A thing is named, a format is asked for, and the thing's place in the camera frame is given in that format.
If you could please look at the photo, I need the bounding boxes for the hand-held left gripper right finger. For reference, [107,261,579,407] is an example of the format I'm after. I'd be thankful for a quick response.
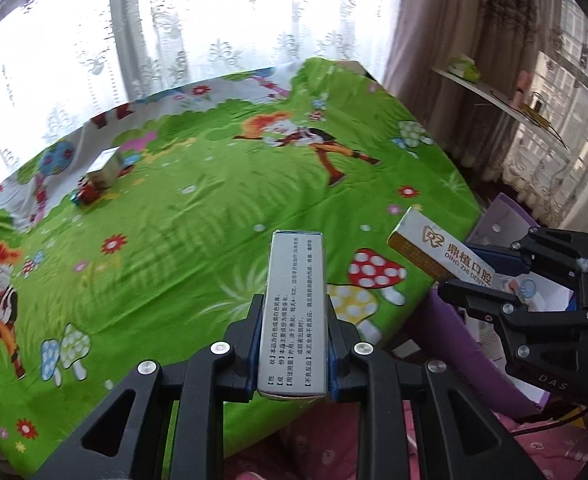
[326,294,545,480]

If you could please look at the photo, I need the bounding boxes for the white box with blue edges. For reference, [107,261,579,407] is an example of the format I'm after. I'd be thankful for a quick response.
[257,230,331,402]

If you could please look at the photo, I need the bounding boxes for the sheer lace curtain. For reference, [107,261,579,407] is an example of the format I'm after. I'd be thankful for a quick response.
[0,0,405,211]
[499,0,588,226]

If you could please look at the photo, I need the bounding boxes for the green tissue pack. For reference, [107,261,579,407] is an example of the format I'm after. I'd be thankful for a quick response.
[448,55,482,82]

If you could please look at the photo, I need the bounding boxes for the green cartoon printed sheet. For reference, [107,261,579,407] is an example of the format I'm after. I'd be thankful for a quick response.
[0,57,482,476]

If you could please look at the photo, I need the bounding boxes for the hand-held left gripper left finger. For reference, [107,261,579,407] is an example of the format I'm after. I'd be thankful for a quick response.
[32,292,267,480]

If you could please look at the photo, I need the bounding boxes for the purple storage box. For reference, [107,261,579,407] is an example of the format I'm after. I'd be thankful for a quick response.
[404,192,588,421]

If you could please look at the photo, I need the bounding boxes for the window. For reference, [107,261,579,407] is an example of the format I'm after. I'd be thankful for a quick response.
[0,0,405,186]
[534,0,588,126]

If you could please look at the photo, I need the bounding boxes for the silver white box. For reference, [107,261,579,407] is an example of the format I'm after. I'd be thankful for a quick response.
[86,146,124,191]

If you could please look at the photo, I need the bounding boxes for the small red packet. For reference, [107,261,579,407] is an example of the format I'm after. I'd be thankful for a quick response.
[72,177,102,207]

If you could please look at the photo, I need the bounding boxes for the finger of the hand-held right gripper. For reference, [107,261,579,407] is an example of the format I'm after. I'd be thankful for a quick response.
[438,277,588,331]
[466,227,588,281]

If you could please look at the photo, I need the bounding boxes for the yellow device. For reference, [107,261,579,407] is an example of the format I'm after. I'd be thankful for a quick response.
[520,92,550,126]

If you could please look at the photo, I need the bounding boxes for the heavy drape curtain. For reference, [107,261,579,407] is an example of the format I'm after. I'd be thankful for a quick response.
[381,0,575,201]

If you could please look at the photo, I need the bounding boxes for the pink bottle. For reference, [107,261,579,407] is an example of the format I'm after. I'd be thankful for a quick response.
[513,71,530,106]

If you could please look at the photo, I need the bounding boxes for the white shelf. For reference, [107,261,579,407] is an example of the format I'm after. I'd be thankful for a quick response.
[431,65,570,148]

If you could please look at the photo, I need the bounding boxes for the white and gold box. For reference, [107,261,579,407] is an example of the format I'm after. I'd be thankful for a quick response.
[387,206,497,288]

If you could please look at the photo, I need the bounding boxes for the pink blanket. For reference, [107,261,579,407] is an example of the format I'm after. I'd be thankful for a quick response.
[221,400,588,480]

